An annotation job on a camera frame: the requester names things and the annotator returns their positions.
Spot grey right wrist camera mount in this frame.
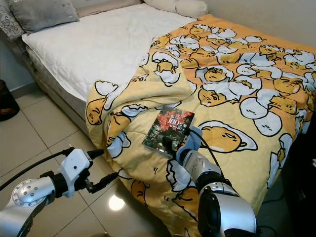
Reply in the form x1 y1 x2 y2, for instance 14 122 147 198
175 127 203 166

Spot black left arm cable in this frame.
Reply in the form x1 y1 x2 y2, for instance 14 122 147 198
0 147 75 191

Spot yellow egg cartoon blanket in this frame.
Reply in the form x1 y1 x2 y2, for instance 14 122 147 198
85 14 316 237

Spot white quilted mattress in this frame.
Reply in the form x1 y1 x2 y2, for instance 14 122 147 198
22 4 198 102

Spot grey pillow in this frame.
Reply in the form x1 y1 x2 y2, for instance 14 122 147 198
10 0 79 34

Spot grey bed base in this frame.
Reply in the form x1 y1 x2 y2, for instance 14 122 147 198
25 47 92 134

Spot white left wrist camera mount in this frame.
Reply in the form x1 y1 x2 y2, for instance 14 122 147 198
60 148 93 198

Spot beige pillow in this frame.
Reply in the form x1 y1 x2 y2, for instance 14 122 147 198
72 0 144 18

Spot grey lace patterned cushion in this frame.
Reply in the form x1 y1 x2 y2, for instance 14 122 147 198
0 0 26 41

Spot dark red cover book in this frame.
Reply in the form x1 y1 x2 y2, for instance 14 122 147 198
142 106 195 158

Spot black mesh wastebasket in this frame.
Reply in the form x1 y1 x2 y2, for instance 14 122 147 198
0 80 19 121

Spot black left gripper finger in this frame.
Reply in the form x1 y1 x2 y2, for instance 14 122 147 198
98 172 120 187

